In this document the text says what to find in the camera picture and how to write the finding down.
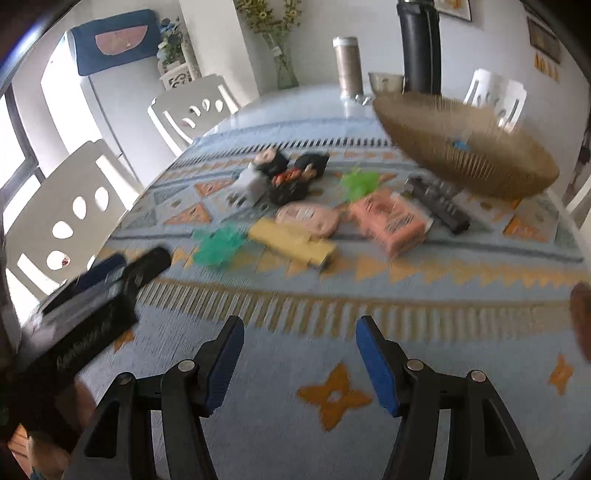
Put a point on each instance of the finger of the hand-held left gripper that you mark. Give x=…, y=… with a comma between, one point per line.
x=152, y=264
x=108, y=266

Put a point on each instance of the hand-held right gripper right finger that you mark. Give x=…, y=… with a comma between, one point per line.
x=378, y=364

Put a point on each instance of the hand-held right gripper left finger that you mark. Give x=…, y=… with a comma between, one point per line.
x=226, y=364

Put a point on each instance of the teal spiky toy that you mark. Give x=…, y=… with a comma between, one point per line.
x=219, y=247

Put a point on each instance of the yellow block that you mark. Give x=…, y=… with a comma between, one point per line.
x=286, y=240

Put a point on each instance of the pink box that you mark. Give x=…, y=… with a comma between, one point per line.
x=390, y=221

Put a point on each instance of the black toy figure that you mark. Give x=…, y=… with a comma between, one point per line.
x=286, y=194

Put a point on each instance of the pink and black toy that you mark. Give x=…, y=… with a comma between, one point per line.
x=270, y=161

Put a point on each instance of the pink round case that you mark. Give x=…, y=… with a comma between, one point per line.
x=304, y=214

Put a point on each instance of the red guard figurine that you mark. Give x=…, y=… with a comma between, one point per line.
x=288, y=177

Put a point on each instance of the black tool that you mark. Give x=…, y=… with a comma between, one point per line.
x=438, y=205

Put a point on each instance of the light green spiky toy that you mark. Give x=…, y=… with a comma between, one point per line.
x=358, y=184

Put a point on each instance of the small blue item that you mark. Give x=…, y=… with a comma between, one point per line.
x=460, y=145

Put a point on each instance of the golden ribbed bowl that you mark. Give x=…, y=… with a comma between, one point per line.
x=443, y=134

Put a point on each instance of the person's left hand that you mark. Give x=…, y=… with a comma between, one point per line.
x=87, y=397

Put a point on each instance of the patterned woven table mat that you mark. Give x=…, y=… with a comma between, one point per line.
x=286, y=350

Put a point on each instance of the white dining chair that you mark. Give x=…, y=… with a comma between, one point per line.
x=489, y=83
x=184, y=104
x=60, y=194

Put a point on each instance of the white refrigerator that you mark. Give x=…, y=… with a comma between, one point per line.
x=120, y=101

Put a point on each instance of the white carved shelf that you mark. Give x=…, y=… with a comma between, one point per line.
x=180, y=78

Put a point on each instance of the brown wooden object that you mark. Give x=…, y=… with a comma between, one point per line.
x=581, y=318

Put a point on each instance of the blue flower plant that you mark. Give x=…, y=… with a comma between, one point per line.
x=173, y=41

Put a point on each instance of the blue cloth fridge cover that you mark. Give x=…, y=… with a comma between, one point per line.
x=115, y=41

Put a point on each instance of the glass vase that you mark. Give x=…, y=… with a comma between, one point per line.
x=285, y=69

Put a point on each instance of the dried flower bunch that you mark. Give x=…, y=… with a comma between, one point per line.
x=268, y=16

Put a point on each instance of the beige cylindrical thermos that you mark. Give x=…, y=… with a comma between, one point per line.
x=347, y=64

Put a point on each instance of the large black flask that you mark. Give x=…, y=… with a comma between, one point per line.
x=419, y=46

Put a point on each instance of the orange wall ornaments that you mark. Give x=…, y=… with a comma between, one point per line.
x=545, y=67

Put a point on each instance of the hanging wall scroll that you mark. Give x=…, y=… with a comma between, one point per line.
x=455, y=9

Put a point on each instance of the framed wall picture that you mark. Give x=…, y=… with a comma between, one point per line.
x=545, y=39

